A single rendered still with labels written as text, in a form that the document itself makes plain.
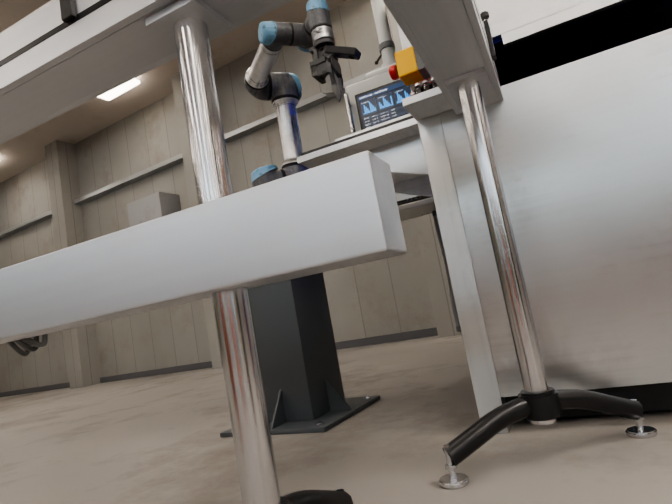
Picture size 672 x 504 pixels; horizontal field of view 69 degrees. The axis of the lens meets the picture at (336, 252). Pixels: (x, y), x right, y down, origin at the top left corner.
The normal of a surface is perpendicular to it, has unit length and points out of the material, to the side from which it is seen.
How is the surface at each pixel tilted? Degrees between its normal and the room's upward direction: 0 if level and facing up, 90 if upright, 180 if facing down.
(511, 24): 90
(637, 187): 90
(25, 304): 90
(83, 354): 90
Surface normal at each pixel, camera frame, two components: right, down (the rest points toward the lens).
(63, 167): 0.86, -0.22
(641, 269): -0.42, -0.04
